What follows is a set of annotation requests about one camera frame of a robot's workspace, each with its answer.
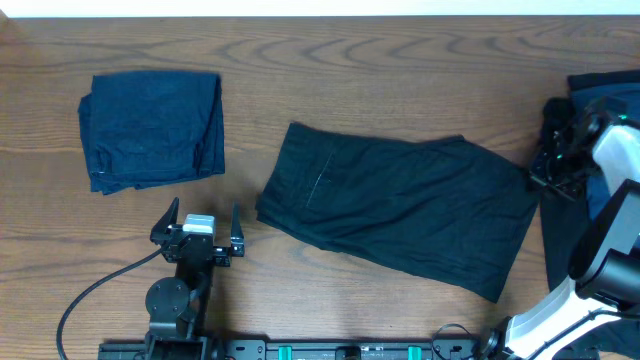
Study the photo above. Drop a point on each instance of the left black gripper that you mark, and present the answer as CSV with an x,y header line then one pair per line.
x,y
164,235

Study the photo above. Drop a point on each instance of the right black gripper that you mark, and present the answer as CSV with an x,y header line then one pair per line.
x,y
537,174

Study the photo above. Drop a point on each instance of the black shorts garment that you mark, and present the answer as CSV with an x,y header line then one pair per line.
x,y
448,210

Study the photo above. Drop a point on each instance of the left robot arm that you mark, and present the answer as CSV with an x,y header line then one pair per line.
x,y
177,305

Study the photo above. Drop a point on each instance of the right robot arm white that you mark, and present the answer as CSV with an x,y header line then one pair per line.
x,y
602,284

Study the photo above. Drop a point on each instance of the blue garment in pile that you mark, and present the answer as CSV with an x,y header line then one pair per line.
x,y
608,132

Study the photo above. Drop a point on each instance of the folded navy blue garment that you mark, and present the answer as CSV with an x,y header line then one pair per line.
x,y
143,129

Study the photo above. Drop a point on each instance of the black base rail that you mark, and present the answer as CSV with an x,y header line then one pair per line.
x,y
455,349

